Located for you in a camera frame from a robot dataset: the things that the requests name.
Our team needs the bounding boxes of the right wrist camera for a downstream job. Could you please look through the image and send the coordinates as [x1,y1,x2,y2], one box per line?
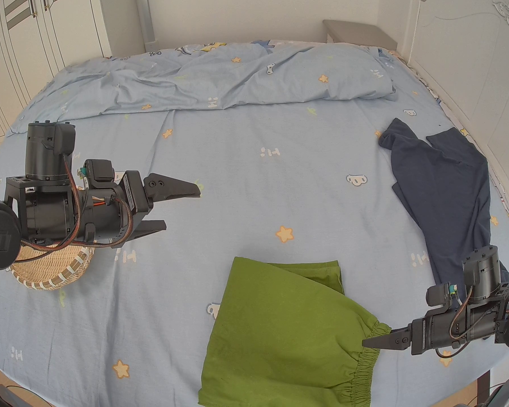
[425,283,452,313]

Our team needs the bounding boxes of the dark blue garment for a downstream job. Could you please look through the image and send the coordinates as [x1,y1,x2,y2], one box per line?
[378,118,509,287]

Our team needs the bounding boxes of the green shorts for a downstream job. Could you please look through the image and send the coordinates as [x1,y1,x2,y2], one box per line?
[197,256,393,407]

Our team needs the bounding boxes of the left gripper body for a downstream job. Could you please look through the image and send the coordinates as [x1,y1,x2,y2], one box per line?
[70,170,154,249]

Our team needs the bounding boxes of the grey bedside table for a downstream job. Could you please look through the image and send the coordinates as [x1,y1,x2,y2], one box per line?
[322,19,397,52]

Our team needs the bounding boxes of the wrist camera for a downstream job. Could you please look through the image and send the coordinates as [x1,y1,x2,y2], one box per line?
[80,159,117,190]
[425,283,452,313]

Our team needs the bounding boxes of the bed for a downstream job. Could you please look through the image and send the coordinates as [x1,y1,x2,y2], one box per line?
[0,0,509,407]

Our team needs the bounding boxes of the round woven basket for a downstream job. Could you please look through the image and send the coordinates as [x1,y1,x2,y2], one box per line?
[4,244,95,291]

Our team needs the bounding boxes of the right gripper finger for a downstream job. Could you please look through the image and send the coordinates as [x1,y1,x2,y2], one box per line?
[363,328,412,346]
[363,340,412,352]

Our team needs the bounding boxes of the white wardrobe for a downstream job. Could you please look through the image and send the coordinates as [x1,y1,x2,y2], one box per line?
[0,0,113,143]

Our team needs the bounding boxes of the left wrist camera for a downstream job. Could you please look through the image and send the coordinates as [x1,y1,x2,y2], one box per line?
[80,159,117,190]

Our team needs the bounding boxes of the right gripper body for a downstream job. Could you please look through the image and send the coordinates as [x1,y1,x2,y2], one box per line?
[411,308,467,355]

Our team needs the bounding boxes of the pale blue quilt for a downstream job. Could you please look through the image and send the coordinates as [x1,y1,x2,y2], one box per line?
[6,40,398,137]

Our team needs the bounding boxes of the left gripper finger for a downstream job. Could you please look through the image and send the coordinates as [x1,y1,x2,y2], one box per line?
[143,173,203,204]
[125,220,167,241]

